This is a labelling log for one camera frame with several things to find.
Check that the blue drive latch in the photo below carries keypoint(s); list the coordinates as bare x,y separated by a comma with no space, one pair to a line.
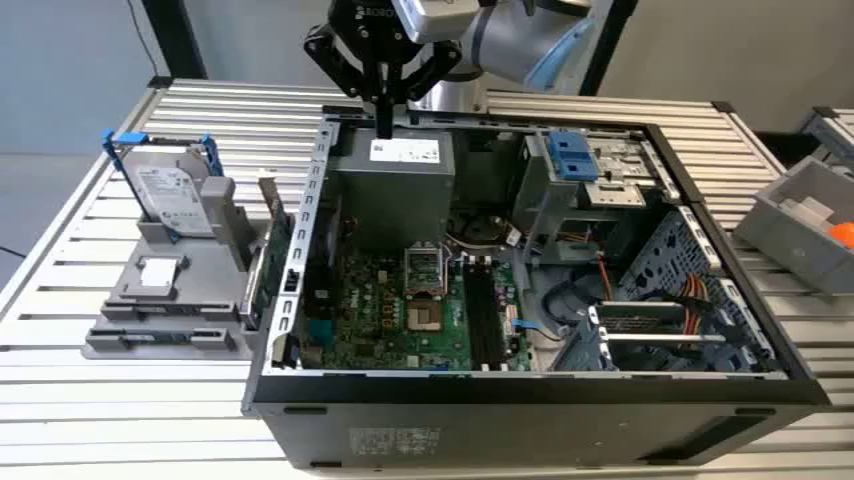
570,160

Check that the CPU socket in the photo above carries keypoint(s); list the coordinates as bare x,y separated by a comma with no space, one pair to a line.
427,315

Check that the black frame post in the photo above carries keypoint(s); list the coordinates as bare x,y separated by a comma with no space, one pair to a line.
608,50
175,40

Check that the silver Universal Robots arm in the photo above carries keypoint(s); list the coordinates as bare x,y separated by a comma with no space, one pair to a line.
514,35

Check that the small metal slat table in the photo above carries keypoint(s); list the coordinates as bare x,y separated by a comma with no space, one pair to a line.
834,130

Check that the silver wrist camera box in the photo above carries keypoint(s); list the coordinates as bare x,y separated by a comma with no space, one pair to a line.
433,20

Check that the teal board connector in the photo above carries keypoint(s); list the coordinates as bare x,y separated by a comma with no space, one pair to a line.
320,334

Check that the grey power supply unit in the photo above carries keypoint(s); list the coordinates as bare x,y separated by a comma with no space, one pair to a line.
393,200

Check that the hard disk in blue carrier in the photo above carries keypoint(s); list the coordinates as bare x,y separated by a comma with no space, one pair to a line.
167,195

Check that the silver CPU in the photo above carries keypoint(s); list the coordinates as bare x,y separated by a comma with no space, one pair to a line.
159,272

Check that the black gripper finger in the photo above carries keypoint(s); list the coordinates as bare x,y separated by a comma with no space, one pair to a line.
433,65
333,60

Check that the grey plastic bin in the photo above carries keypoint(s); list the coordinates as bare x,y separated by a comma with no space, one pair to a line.
794,255

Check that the grey parts rack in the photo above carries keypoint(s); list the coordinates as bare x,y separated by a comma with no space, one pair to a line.
200,280

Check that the silver disk bay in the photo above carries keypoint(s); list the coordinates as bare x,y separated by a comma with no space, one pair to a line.
660,338

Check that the black RAM slot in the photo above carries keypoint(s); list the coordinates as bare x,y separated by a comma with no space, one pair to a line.
476,310
493,310

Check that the metal drive cage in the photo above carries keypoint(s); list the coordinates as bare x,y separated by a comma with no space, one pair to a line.
614,195

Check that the black open PC case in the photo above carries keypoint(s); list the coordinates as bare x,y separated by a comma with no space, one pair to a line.
467,425

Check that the pale block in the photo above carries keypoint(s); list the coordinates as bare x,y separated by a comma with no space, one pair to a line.
810,207

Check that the green graphics card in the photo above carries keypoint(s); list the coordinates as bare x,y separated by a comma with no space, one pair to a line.
269,260

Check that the green motherboard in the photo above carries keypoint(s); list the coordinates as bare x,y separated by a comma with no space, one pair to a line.
373,320

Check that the orange ball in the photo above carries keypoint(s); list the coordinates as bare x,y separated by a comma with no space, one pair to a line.
842,235

